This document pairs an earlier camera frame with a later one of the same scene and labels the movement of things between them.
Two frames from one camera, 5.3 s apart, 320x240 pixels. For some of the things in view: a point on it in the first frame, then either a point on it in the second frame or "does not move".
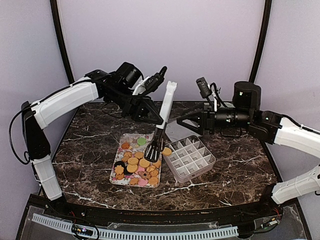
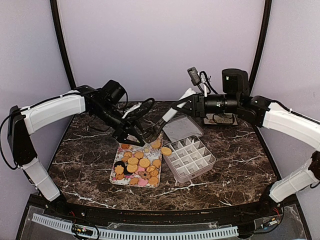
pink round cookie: [142, 182] does not move
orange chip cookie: [125, 145] does not move
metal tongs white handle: [154, 151] → [159, 125]
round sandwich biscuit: [166, 151] does not move
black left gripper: [132, 106] → [120, 130]
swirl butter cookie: [126, 155] does not move
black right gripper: [208, 123] → [198, 109]
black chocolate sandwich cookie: [120, 163] does not move
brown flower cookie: [144, 175] does not move
